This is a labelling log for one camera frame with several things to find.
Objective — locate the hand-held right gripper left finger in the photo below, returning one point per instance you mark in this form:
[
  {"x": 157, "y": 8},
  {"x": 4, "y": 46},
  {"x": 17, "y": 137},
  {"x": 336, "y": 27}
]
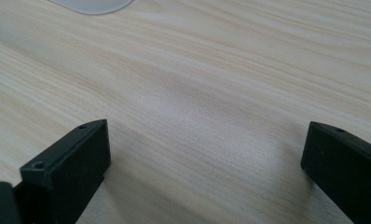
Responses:
[{"x": 71, "y": 168}]

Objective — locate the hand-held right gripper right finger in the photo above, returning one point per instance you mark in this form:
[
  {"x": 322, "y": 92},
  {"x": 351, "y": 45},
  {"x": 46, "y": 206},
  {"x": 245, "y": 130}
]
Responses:
[{"x": 345, "y": 171}]

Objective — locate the grey round plate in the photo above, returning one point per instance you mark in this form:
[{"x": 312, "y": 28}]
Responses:
[{"x": 92, "y": 5}]

